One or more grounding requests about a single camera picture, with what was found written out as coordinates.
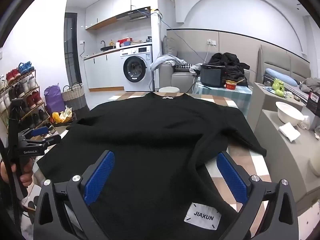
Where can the black knit sweater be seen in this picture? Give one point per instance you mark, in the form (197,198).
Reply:
(150,142)

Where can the grey crumpled clothing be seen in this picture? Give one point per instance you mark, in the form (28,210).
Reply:
(312,83)

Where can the black cardboard box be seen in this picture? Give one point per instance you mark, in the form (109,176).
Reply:
(313,101)

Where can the red box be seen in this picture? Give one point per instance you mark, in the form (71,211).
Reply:
(124,40)

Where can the white bowl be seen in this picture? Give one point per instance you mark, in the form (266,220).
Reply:
(288,112)

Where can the teal table cover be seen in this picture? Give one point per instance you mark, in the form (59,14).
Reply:
(225,96)

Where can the white kitchen cabinets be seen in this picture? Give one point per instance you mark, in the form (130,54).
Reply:
(112,7)
(102,72)

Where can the black faucet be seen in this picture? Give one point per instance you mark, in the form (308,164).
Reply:
(103,43)

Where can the black kitchen sink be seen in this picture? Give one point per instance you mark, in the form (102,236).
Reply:
(107,48)

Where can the beige padded headboard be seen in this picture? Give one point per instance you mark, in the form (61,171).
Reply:
(282,60)

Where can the light grey garment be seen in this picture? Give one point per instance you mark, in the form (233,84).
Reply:
(167,60)

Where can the dark glass door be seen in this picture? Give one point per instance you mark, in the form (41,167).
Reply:
(71,45)

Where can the purple bag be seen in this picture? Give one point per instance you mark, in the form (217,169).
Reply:
(53,97)

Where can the shoe rack with shoes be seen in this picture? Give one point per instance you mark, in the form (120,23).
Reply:
(20,90)

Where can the grey sofa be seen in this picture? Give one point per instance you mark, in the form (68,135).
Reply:
(178,77)

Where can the striped grey cushion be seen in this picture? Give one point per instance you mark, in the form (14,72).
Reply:
(170,46)

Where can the red bowl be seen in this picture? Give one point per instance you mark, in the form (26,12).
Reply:
(231,85)

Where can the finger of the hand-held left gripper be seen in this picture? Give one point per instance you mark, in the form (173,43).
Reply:
(38,131)
(50,140)

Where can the woven laundry basket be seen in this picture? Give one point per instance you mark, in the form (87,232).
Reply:
(73,97)

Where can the metal shoe rack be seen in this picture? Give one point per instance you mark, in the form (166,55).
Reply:
(37,90)

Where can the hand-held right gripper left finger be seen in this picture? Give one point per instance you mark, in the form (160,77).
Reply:
(100,177)

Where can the white lower kitchen cabinets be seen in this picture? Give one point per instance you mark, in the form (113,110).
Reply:
(102,72)

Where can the blue pillow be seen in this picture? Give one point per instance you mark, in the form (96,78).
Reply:
(280,76)

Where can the white upper kitchen cabinets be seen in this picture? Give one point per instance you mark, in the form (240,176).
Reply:
(112,7)

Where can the white washing machine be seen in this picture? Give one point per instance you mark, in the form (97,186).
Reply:
(136,67)

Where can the houndstooth pillow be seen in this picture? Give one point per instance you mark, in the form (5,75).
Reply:
(183,67)

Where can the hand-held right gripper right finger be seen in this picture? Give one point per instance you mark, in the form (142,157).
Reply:
(231,180)

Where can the white folded towel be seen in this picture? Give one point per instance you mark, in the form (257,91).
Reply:
(288,132)

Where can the grey low cabinet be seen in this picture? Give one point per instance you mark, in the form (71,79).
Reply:
(287,160)
(262,100)

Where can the green toy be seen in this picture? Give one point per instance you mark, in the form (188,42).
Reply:
(278,86)

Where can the person's left hand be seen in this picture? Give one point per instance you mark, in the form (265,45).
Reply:
(27,176)

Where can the white round stool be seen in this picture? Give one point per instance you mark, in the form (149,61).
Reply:
(168,90)

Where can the white wall socket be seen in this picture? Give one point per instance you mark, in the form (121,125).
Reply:
(211,41)

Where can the tray of yellow snack bags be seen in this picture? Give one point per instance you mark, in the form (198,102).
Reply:
(61,117)

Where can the pile of black clothes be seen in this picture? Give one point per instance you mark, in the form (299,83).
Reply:
(232,62)

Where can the black range hood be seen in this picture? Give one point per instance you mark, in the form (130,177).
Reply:
(132,15)

